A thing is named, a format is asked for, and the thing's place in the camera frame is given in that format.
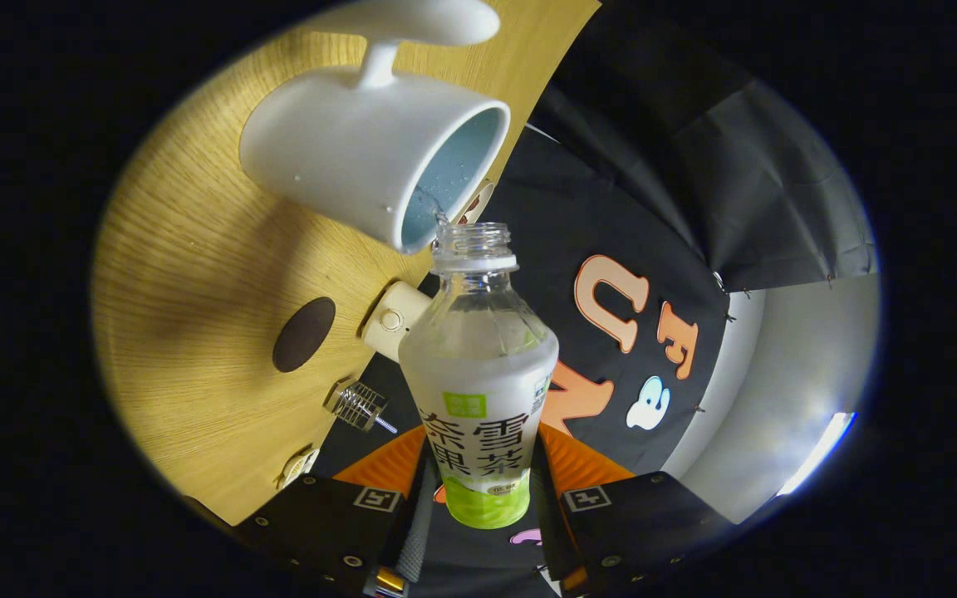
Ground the small white plate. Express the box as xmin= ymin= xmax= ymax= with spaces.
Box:
xmin=455 ymin=179 xmax=496 ymax=227

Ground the white divided bean dish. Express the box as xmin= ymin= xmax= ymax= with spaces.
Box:
xmin=275 ymin=447 xmax=321 ymax=491

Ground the wire mesh holder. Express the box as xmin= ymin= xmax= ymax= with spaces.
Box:
xmin=325 ymin=378 xmax=389 ymax=433

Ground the clear juice bottle white label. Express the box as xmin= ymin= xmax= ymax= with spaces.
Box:
xmin=398 ymin=222 xmax=560 ymax=530

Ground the white toaster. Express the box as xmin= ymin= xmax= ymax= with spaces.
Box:
xmin=361 ymin=281 xmax=432 ymax=364

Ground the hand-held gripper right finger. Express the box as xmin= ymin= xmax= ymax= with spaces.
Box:
xmin=532 ymin=422 xmax=733 ymax=595

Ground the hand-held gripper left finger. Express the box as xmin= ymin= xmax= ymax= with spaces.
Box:
xmin=233 ymin=425 xmax=429 ymax=597

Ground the wooden table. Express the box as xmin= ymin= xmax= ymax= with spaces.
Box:
xmin=90 ymin=0 xmax=604 ymax=527

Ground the white cup blue inside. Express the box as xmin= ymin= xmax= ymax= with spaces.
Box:
xmin=239 ymin=0 xmax=512 ymax=255

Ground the dark round coaster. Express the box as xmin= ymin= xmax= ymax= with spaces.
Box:
xmin=272 ymin=297 xmax=336 ymax=374

